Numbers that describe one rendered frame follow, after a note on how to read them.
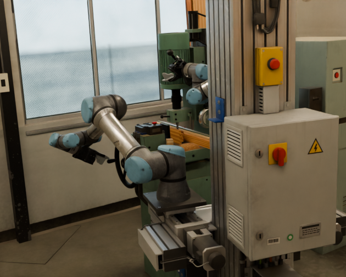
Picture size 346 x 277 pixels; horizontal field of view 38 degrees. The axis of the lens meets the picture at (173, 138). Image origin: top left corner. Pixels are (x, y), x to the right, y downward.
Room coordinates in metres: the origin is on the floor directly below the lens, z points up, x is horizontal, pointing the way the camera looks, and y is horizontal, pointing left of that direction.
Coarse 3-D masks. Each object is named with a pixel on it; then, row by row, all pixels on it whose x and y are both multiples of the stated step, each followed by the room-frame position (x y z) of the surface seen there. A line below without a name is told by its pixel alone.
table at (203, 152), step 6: (162, 144) 2.76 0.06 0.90; (174, 144) 2.75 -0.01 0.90; (180, 144) 2.74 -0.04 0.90; (156, 150) 2.75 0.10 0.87; (192, 150) 2.59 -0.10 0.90; (198, 150) 2.61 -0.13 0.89; (204, 150) 2.63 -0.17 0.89; (186, 156) 2.57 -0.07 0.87; (192, 156) 2.59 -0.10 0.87; (198, 156) 2.61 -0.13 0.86; (204, 156) 2.63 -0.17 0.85; (186, 162) 2.57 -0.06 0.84
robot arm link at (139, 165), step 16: (96, 96) 2.31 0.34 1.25; (112, 96) 2.34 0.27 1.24; (96, 112) 2.23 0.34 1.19; (112, 112) 2.25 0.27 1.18; (112, 128) 2.16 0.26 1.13; (128, 144) 2.08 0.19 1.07; (128, 160) 2.00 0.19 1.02; (144, 160) 1.97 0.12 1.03; (160, 160) 2.01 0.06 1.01; (128, 176) 2.01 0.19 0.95; (144, 176) 1.95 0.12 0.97; (160, 176) 2.01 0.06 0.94
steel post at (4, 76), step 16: (0, 0) 3.57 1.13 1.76; (0, 16) 3.56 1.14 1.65; (0, 32) 3.55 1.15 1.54; (0, 48) 3.53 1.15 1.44; (0, 64) 3.54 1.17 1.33; (0, 80) 3.50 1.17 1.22; (0, 96) 3.55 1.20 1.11; (16, 128) 3.57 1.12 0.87; (16, 144) 3.56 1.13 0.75; (16, 160) 3.56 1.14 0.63; (16, 176) 3.55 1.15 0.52; (16, 192) 3.54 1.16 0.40; (16, 208) 3.53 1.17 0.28; (16, 224) 3.53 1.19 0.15; (16, 240) 3.58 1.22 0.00
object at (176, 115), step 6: (186, 108) 2.91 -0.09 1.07; (168, 114) 2.88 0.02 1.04; (174, 114) 2.85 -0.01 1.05; (180, 114) 2.87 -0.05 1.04; (186, 114) 2.89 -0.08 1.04; (192, 114) 2.91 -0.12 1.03; (168, 120) 2.89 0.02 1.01; (174, 120) 2.85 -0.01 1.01; (180, 120) 2.87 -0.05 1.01; (186, 120) 2.89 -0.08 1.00
